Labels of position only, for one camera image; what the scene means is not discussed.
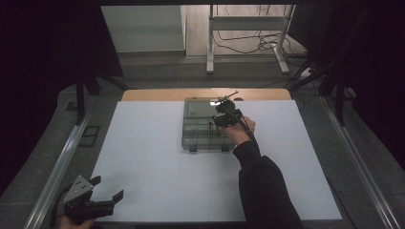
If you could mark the aluminium rail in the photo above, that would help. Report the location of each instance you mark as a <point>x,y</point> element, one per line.
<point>55,175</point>
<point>356,165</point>

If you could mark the white desk frame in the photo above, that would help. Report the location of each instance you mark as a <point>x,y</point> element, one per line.
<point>245,23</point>

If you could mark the person's right hand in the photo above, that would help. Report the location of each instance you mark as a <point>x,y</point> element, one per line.
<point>240,132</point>

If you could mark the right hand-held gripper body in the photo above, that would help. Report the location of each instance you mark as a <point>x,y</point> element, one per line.
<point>227,111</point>

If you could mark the white board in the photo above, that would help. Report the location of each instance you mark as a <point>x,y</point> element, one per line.
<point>149,165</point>

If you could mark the person's left hand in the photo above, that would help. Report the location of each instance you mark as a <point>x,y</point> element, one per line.
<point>74,223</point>

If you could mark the black metal stand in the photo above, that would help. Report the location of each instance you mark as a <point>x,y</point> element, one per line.
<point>339,95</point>
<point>80,98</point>

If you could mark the clear plastic compartment box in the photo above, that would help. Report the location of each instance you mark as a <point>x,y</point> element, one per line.
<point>199,127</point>

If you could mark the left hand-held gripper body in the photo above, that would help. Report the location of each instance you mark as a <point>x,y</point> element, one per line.
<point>79,197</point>

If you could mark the white cabinet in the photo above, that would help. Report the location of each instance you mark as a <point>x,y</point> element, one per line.
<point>143,28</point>

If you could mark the white power strip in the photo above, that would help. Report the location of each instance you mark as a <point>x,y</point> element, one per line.
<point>306,73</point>

